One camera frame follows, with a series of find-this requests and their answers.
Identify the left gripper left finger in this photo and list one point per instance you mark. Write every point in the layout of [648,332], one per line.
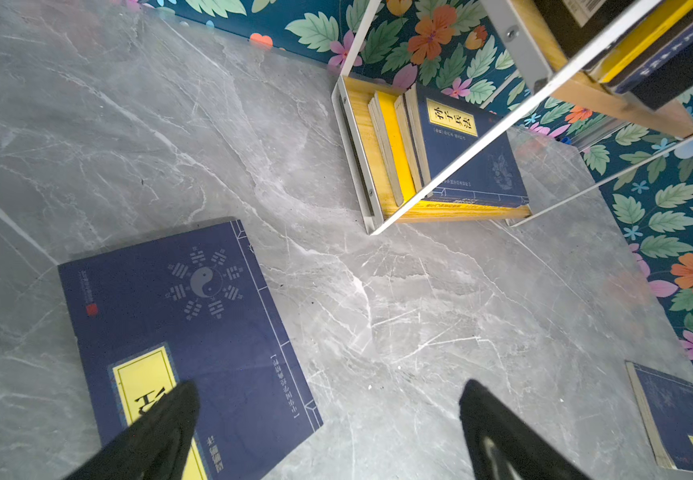
[156,446]

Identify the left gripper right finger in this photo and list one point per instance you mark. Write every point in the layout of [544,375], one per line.
[502,446]

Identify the black book white characters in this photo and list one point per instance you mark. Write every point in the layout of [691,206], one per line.
[668,82]

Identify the dark portrait book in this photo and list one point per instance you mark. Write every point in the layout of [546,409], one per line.
[670,44]

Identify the yellow cartoon cover book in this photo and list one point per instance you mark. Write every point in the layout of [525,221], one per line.
[666,15]

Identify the yellow book on lower shelf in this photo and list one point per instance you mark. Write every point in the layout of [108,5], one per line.
[443,128]

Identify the white wooden two-tier shelf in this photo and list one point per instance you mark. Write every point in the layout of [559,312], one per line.
[649,174]

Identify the black book leaning on shelf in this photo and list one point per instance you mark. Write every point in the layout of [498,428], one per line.
[574,23]

